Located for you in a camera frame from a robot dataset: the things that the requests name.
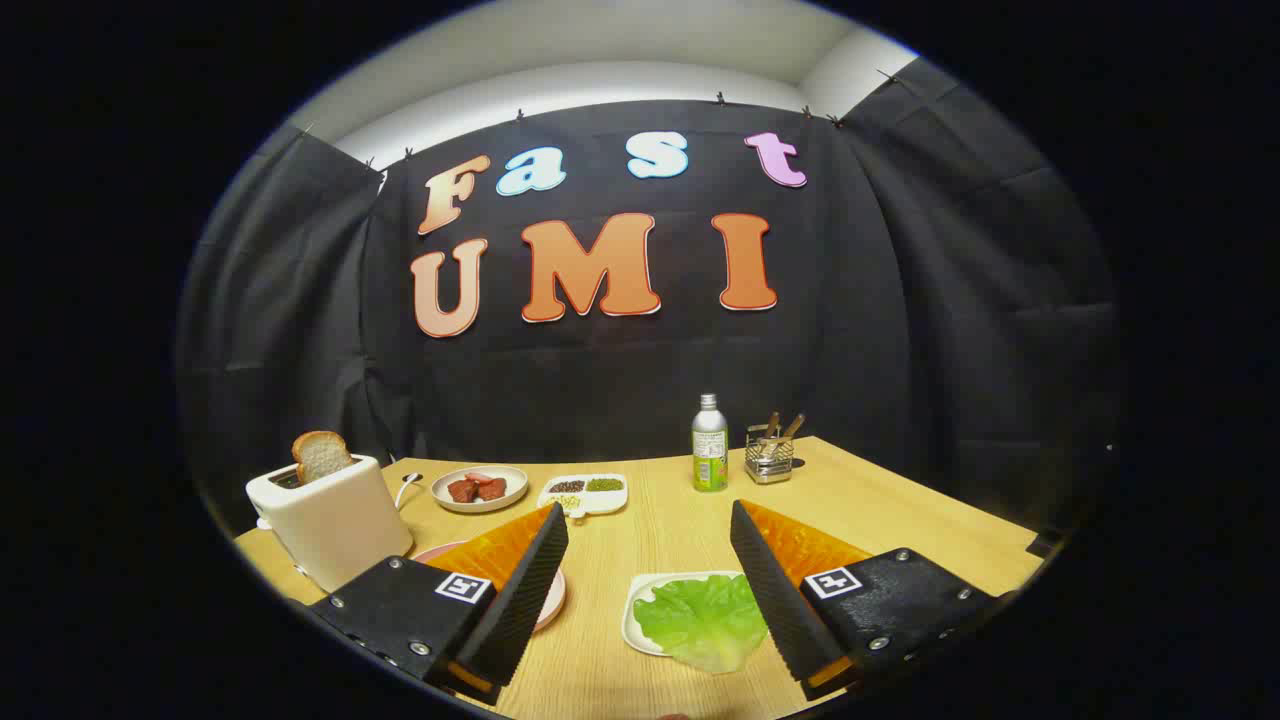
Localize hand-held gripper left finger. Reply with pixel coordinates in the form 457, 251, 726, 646
308, 502, 570, 707

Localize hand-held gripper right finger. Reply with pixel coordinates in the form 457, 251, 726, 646
729, 499, 1001, 701

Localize green lettuce leaf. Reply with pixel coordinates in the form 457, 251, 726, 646
633, 573, 771, 674

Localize white bread slice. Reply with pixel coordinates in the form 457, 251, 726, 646
292, 431, 354, 486

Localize pink round plate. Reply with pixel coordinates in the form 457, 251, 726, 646
412, 541, 567, 633

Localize beige round plate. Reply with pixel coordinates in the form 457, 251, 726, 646
431, 465, 529, 514

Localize white square plate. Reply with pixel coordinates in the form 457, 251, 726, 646
622, 571, 771, 661

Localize white divided dish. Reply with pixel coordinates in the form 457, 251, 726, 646
538, 473, 629, 521

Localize silver bottle with green label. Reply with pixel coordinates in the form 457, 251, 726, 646
692, 393, 729, 493

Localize white toaster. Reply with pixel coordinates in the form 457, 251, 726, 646
246, 455, 414, 593

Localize metal wire utensil holder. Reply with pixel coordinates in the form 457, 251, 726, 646
745, 425, 795, 485

